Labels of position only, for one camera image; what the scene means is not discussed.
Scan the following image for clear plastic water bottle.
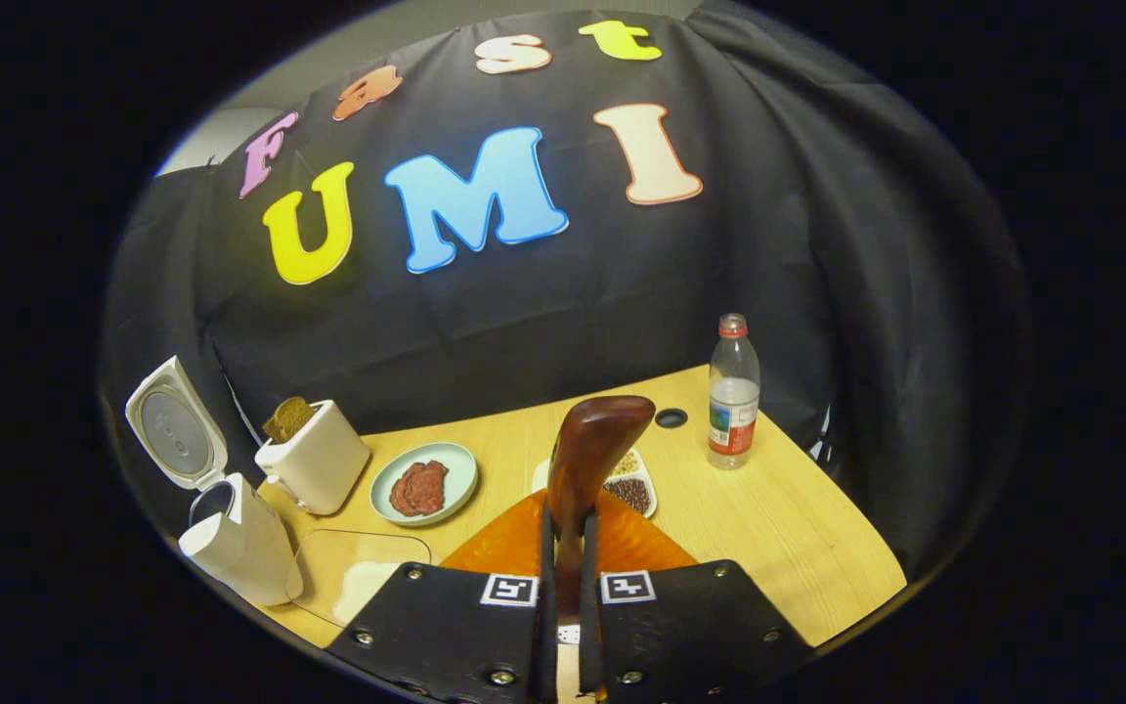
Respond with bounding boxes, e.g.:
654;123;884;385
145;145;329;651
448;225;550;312
707;313;761;471

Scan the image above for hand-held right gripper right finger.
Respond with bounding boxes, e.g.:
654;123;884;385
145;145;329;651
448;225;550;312
578;489;813;700

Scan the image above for white toaster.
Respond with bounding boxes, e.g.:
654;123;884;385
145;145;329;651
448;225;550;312
255;399;371;516

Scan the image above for red-brown meat piece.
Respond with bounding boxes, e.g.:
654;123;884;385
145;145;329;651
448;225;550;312
389;469;427;517
411;460;450;514

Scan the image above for white divided bean dish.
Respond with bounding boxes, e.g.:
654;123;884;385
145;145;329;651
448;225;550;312
532;448;659;519

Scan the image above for pale green plate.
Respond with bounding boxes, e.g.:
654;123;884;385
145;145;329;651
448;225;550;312
369;442;479;527

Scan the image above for white rice cooker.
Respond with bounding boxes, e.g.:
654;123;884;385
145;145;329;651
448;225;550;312
125;356;305;607

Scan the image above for black backdrop cloth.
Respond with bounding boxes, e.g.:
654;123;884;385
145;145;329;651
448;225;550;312
99;0;1033;588

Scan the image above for brown wooden spoon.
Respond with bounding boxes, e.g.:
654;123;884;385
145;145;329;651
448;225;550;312
545;395;657;627

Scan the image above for brown bread slice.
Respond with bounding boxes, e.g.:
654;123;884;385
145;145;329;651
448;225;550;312
262;396;318;444

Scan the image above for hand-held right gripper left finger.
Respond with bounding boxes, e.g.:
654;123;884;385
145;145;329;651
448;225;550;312
326;489;559;704

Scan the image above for white rice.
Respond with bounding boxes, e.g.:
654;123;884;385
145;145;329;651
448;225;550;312
333;560;408;622

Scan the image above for clear rice container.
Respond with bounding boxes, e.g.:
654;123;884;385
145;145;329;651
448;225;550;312
291;528;433;629

